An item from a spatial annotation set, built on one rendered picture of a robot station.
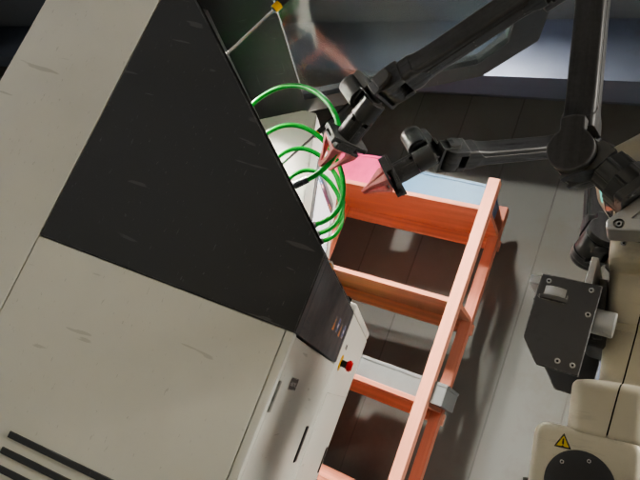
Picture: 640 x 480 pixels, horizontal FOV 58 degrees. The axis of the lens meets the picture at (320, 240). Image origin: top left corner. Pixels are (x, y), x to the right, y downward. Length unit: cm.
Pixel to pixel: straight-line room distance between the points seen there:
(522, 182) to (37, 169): 341
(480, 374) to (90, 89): 304
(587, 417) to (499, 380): 278
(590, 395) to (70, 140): 113
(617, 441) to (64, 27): 140
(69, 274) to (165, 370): 29
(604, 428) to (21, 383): 104
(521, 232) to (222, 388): 321
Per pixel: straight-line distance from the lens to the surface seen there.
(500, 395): 383
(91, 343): 122
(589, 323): 108
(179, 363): 114
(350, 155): 137
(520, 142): 164
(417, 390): 328
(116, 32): 148
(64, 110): 143
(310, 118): 202
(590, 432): 107
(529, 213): 414
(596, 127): 111
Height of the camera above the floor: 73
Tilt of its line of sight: 13 degrees up
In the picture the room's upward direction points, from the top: 22 degrees clockwise
